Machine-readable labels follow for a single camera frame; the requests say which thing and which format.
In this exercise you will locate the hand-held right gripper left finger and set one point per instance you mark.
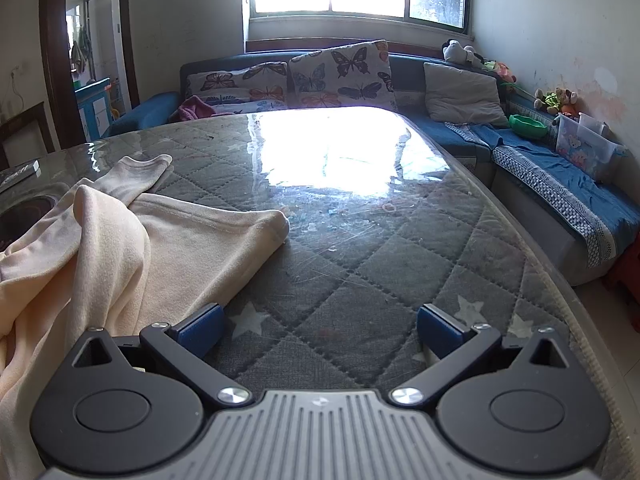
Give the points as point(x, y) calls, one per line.
point(205, 327)

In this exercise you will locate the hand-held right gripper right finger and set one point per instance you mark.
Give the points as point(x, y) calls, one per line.
point(437, 327)

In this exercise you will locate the cream shirt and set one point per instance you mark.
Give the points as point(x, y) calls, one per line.
point(175, 240)

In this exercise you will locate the blue sofa cover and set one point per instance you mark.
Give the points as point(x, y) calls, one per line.
point(550, 160)

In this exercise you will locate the round black cooktop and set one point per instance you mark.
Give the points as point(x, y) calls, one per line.
point(30, 210)

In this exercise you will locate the green bowl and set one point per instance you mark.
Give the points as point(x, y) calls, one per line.
point(527, 127)

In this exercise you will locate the pink cloth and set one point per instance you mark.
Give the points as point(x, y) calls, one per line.
point(195, 107)

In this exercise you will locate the clear plastic storage box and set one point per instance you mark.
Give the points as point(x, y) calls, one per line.
point(580, 150)

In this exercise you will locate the grey cushion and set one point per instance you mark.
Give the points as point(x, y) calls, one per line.
point(465, 95)

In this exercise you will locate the grey remote control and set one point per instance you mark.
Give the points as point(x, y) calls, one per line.
point(20, 172)

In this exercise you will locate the blue cabinet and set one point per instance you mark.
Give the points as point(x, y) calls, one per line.
point(95, 110)

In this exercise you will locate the long butterfly print cushion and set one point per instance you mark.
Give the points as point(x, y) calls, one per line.
point(240, 85)

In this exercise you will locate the blue sofa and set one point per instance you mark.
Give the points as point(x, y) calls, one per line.
point(410, 75)

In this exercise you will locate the green plush toy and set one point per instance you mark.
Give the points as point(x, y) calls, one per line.
point(554, 101)

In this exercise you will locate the brown plush bear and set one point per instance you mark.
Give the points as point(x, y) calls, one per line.
point(569, 100)

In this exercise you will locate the colourful plush toy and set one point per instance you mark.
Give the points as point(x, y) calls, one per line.
point(500, 71)

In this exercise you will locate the large butterfly print cushion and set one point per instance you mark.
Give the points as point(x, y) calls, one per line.
point(345, 75)

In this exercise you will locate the black white plush toy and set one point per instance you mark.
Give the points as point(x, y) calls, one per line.
point(457, 52)

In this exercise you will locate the hanging cloth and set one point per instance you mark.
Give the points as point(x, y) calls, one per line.
point(77, 55)

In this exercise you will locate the dark wooden door frame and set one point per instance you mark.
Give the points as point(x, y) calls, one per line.
point(55, 60)

